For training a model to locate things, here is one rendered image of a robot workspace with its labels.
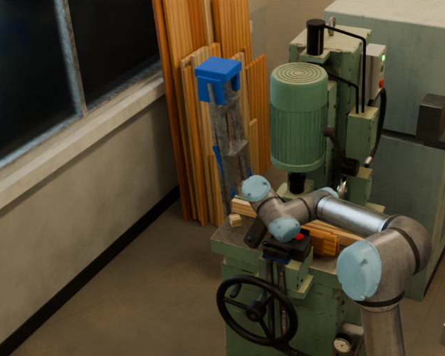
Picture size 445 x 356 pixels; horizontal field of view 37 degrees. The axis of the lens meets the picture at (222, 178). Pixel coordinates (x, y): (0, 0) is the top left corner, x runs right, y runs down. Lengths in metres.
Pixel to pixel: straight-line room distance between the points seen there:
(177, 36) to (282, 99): 1.55
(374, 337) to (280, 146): 0.79
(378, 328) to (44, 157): 1.92
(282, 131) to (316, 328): 0.73
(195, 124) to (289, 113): 1.59
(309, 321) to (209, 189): 1.57
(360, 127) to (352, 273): 0.90
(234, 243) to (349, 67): 0.71
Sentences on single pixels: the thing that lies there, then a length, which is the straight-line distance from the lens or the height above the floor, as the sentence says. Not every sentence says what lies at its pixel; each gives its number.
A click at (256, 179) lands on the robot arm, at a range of 1.79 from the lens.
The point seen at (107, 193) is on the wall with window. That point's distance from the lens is 3.53.
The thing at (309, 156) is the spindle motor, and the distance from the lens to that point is 2.09.
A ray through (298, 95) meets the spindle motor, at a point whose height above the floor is 1.47.
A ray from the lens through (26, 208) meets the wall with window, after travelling 3.10.
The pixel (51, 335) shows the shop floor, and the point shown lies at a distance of 3.38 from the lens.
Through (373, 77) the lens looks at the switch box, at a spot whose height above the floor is 1.40.
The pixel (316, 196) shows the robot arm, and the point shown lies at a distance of 1.81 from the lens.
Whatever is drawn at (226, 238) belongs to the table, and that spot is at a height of 0.90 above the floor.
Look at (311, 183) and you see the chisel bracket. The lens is 2.30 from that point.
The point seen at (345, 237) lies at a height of 0.93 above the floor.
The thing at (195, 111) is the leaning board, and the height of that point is 0.73.
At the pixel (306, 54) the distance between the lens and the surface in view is 2.14.
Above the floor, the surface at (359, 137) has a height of 1.22.
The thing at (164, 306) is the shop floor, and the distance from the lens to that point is 3.40.
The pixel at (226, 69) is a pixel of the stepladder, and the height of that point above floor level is 1.16.
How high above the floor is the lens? 2.34
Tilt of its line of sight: 33 degrees down
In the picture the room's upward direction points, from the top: 3 degrees counter-clockwise
